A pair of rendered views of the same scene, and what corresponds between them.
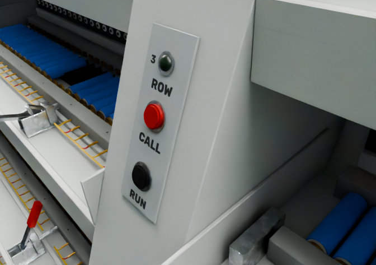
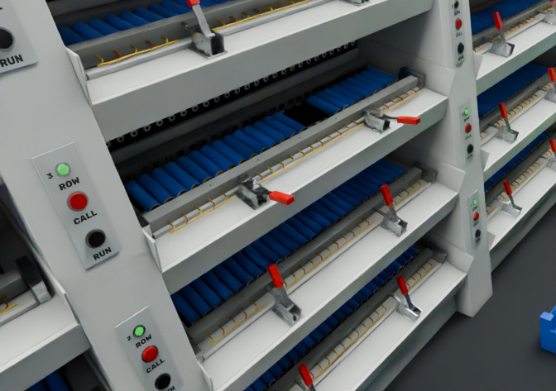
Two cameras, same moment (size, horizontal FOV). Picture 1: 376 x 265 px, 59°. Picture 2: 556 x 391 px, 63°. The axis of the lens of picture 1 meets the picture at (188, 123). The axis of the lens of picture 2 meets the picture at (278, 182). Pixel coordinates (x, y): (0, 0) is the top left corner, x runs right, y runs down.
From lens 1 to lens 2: 0.98 m
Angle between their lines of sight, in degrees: 70
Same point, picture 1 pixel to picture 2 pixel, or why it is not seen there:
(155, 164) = (462, 39)
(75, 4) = (396, 18)
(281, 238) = not seen: hidden behind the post
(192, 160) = (467, 26)
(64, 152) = (401, 112)
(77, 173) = (418, 105)
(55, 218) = (368, 207)
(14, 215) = (357, 249)
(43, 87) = (342, 116)
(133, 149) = (455, 43)
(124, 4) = not seen: outside the picture
